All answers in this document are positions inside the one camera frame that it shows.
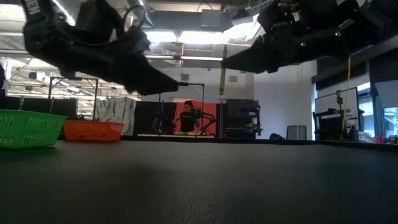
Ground grey workbench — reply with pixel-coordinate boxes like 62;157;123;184
136;133;218;139

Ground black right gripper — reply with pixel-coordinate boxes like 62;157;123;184
221;20;315;74

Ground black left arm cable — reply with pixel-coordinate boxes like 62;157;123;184
123;4;147;34

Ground orange plastic basket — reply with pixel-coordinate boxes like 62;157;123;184
63;119;125;142

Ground grey bin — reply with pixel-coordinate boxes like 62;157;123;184
286;124;308;141

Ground person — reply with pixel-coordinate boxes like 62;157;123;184
172;100;201;134

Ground ceiling light strip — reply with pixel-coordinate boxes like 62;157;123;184
144;54;224;62

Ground green plastic basket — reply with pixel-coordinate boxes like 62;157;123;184
0;109;68;149

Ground white board panel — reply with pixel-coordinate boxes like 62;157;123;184
314;86;361;113

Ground patterned fabric curtain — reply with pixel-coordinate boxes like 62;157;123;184
94;98;137;136

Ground yellow crayon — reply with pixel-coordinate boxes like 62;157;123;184
219;45;227;96

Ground black equipment rack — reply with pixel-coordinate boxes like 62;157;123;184
224;98;264;138

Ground grey ceiling box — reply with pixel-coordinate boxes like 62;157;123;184
200;8;222;29

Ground black equipment cart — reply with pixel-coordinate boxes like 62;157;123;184
312;107;364;141

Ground black frame stand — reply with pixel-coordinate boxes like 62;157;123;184
48;77;99;121
158;82;205;135

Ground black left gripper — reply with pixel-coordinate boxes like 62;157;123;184
58;29;180;96

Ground black curtain panel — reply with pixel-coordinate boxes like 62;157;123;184
0;96;78;118
133;101;177;136

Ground red backdrop cloth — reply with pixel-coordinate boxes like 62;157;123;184
174;100;218;136

